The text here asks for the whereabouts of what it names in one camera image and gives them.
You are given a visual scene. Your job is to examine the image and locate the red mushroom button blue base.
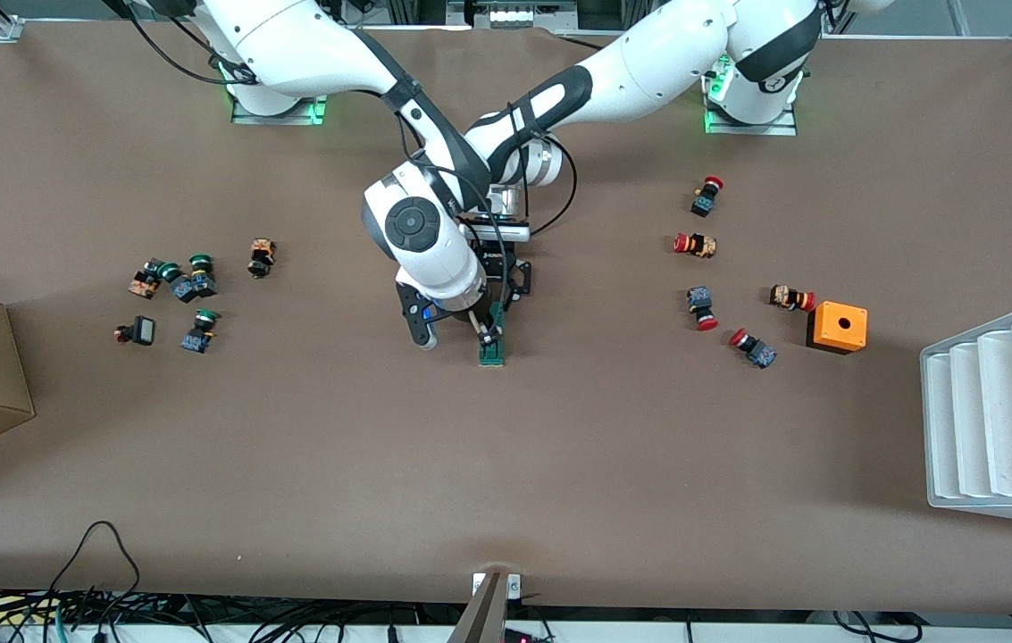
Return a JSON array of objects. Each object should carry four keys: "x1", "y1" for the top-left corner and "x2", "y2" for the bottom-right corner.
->
[
  {"x1": 729, "y1": 327, "x2": 778, "y2": 370},
  {"x1": 690, "y1": 175, "x2": 725, "y2": 218},
  {"x1": 686, "y1": 286, "x2": 720, "y2": 331}
]

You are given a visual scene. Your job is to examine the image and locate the black device white lights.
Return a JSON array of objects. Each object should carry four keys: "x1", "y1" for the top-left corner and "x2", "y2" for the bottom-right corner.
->
[{"x1": 447, "y1": 0, "x2": 580, "y2": 29}]

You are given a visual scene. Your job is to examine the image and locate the green pushbutton blue base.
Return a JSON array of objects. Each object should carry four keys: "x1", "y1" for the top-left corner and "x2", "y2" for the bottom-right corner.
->
[
  {"x1": 181, "y1": 308, "x2": 221, "y2": 355},
  {"x1": 157, "y1": 262, "x2": 199, "y2": 305},
  {"x1": 188, "y1": 254, "x2": 220, "y2": 298}
]

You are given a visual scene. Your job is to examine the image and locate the white stepped tray rack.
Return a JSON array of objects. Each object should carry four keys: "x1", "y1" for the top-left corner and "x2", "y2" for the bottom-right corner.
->
[{"x1": 920, "y1": 297, "x2": 1012, "y2": 530}]

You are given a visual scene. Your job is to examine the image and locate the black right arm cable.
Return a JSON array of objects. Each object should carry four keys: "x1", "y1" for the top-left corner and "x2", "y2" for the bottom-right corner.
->
[{"x1": 117, "y1": 0, "x2": 508, "y2": 312}]

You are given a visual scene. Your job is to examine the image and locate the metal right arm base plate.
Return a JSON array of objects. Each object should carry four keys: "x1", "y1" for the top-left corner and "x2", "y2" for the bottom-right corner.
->
[{"x1": 231, "y1": 85, "x2": 330, "y2": 126}]

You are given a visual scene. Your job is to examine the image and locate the aluminium camera post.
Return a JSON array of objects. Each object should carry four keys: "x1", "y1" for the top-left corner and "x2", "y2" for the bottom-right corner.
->
[{"x1": 447, "y1": 572, "x2": 524, "y2": 643}]

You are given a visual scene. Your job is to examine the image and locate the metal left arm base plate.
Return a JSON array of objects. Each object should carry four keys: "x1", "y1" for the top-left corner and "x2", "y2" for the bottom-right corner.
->
[{"x1": 704, "y1": 54, "x2": 799, "y2": 137}]

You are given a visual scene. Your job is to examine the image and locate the orange button enclosure box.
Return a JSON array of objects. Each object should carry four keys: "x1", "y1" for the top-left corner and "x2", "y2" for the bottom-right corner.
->
[{"x1": 806, "y1": 301, "x2": 869, "y2": 356}]

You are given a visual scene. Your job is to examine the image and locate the black cable bundle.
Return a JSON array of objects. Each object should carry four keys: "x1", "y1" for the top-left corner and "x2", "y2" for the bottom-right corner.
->
[{"x1": 0, "y1": 585, "x2": 435, "y2": 643}]

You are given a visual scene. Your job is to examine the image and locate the black looped table cable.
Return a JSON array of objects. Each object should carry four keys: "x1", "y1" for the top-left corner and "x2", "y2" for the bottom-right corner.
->
[{"x1": 48, "y1": 521, "x2": 146, "y2": 617}]

